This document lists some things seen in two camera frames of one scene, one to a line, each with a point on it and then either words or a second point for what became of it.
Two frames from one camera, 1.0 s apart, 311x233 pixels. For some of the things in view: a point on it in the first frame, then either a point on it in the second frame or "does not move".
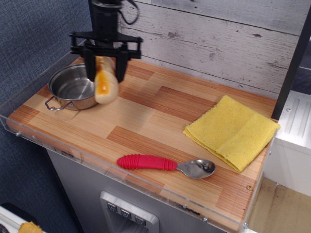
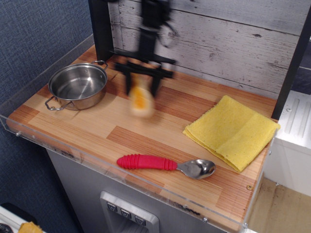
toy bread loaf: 106,83 → 141,94
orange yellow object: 29,227 does not move
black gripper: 105,20 → 146,60
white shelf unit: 287,158 does not move
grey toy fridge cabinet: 101,201 does not move
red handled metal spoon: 198,169 does not move
